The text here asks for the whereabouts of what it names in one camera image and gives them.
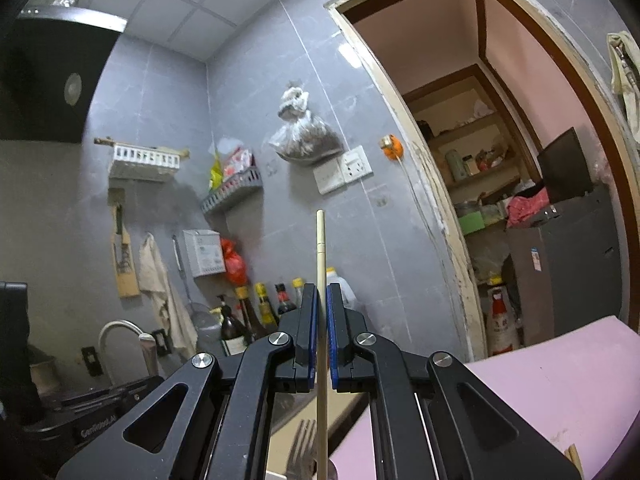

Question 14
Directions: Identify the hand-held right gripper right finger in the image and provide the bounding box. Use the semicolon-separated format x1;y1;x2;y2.
327;282;584;480

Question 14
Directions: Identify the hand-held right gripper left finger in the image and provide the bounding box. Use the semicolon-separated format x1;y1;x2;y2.
55;282;319;480

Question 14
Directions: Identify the metal fork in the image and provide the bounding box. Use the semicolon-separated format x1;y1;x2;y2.
289;419;317;480

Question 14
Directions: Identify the red neck sauce bottle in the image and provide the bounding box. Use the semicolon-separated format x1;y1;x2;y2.
273;282;299;317

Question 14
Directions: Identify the yellow cap sauce bottle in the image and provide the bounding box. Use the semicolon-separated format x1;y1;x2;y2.
253;282;279;329

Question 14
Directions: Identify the tall soy sauce bottle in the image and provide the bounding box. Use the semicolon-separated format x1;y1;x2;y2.
233;286;262;342

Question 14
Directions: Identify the dark pump bottle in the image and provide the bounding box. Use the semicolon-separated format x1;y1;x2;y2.
215;295;251;357

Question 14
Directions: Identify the chrome faucet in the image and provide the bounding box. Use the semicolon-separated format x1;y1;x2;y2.
98;320;161;377

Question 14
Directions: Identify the red plastic bag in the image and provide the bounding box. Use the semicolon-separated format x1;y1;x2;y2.
220;238;249;286

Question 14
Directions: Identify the stained dish cloth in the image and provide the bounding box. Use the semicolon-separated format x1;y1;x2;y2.
138;232;199;356

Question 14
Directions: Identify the wooden knife rack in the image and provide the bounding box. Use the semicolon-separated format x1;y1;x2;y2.
107;187;141;299

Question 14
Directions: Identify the red white bottle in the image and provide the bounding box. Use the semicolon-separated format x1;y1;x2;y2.
487;287;521;357

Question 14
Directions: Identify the green box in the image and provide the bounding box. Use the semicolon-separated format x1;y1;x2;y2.
457;212;486;236

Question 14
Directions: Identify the yellow green packet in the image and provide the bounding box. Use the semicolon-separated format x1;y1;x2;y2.
208;152;225;194

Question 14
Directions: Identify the red packet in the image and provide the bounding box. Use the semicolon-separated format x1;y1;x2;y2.
222;147;254;181

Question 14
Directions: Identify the plastic bag of dried goods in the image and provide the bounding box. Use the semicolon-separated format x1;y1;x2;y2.
268;82;345;166

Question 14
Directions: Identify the pink floral tablecloth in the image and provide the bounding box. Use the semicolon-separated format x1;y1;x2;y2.
330;315;640;480

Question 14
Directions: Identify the red cloth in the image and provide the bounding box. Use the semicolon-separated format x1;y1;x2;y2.
504;189;552;229

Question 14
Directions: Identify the wooden shelf unit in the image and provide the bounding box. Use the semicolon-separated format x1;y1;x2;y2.
402;64;543;241

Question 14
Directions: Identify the grey cabinet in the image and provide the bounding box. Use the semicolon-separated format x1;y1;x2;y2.
502;184;631;346

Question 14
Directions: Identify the black monitor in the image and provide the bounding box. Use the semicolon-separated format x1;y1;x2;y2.
537;127;596;204

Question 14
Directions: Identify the black range hood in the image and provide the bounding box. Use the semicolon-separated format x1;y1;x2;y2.
0;5;129;144

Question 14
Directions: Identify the cream rubber glove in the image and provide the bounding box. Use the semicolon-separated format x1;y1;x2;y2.
606;30;640;142

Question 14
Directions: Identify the white wall box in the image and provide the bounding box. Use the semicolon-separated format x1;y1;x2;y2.
182;229;226;277

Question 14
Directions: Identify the white wall switch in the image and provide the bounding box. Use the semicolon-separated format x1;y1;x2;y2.
313;156;346;196

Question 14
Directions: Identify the grey wall shelf basket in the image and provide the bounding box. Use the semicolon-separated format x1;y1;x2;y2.
200;167;264;216

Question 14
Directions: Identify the wooden door frame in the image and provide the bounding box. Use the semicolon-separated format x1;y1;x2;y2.
324;0;640;363

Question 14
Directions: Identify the white wall socket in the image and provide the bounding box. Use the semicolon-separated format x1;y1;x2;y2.
340;145;374;184

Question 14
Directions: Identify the orange wall hook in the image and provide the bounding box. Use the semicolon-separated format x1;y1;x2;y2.
378;134;404;161

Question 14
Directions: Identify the white wall basket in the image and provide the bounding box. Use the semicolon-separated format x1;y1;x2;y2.
108;143;181;184

